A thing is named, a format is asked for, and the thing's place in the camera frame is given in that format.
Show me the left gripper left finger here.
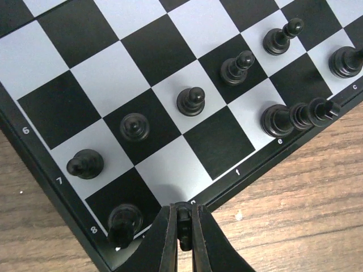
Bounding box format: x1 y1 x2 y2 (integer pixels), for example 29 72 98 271
117 205 178 272

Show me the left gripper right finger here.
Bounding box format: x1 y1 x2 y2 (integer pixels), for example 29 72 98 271
192 203 254 272

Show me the black rook piece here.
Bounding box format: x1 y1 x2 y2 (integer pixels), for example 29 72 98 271
107 203 143 249

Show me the black pawn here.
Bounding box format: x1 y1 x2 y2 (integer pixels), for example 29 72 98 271
263 18 305 56
66 149 104 180
220 50 255 86
120 113 150 142
176 87 205 117

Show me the black king piece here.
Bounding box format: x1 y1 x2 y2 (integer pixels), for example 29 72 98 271
260 97 341 138

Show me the black knight piece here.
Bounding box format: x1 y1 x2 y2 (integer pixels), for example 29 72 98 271
176 202 192 252

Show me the black and white chessboard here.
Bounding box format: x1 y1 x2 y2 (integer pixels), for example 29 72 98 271
1 1 362 271

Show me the black bishop piece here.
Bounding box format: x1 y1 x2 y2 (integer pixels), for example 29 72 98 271
328 46 362 78

